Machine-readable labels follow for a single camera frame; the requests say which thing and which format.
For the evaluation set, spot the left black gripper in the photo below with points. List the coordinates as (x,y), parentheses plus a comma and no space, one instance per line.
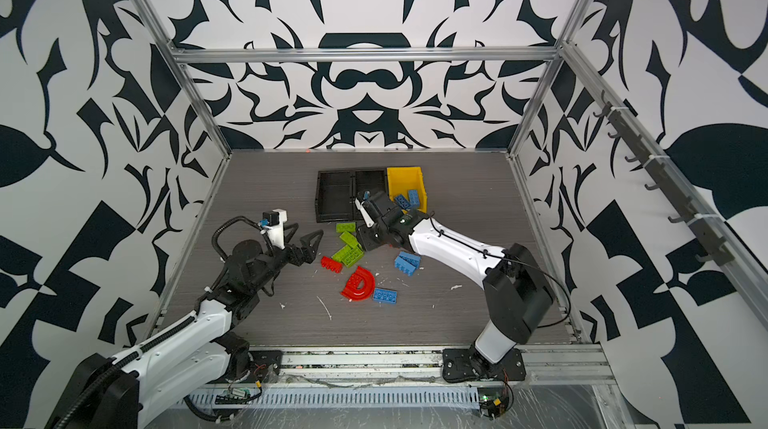
(303,253)

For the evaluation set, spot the electronics board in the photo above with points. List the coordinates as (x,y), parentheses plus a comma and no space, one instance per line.
(493,406)
(239,396)

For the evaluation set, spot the green lego long lower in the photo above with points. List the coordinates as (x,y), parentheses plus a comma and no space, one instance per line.
(343,255)

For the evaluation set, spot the yellow bin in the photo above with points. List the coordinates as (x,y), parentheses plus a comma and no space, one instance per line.
(403,179)

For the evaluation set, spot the middle black bin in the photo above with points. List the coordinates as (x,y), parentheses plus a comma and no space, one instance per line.
(371,181)

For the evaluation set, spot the black bin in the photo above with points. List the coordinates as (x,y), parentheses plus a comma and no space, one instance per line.
(334,199)
(371,181)

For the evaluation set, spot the red lego small left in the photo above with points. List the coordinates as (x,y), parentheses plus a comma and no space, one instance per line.
(331,265)

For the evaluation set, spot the right electronics board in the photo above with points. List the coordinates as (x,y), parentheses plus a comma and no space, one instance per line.
(493,406)

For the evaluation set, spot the white cable duct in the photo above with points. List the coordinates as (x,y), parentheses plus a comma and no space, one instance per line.
(460,397)

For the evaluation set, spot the left black bin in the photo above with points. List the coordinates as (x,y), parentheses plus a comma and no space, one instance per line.
(334,199)

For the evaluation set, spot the black hook rack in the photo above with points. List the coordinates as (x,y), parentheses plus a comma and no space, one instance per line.
(668,179)

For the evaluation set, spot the green lego upside down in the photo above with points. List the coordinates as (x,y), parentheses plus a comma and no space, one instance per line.
(352,256)

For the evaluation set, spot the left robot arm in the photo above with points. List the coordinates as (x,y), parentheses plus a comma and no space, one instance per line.
(131,388)

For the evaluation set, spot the green lego flat top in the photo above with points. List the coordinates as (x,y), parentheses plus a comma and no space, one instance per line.
(346,227)

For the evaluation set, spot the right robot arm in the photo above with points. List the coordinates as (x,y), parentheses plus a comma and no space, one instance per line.
(518,293)

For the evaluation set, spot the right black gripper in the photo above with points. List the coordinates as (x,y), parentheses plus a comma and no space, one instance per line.
(364,235)

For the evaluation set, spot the left electronics board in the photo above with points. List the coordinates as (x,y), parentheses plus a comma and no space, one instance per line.
(239,396)

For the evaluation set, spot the green lego 2x4 middle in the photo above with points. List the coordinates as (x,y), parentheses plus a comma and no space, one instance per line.
(350,240)

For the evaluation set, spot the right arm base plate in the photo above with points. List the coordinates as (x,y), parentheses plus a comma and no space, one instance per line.
(461,365)

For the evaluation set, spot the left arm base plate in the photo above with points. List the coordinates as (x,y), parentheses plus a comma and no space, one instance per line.
(256,365)

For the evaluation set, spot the aluminium front rail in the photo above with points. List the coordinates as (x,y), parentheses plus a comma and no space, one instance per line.
(379,366)

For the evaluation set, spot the blue lego stack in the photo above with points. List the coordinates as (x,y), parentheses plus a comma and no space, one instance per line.
(407,263)

